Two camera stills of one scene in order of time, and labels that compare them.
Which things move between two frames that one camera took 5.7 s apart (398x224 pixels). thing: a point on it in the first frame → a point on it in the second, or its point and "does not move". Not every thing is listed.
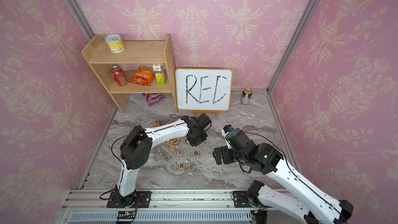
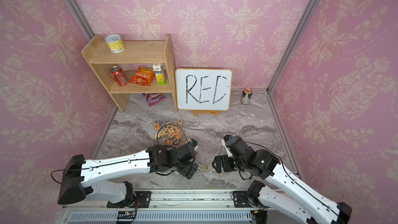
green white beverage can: x=246 y=95 does not move
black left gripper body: x=201 y=137 → x=187 y=169
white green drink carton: x=159 y=70 does not move
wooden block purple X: x=175 y=141 does not move
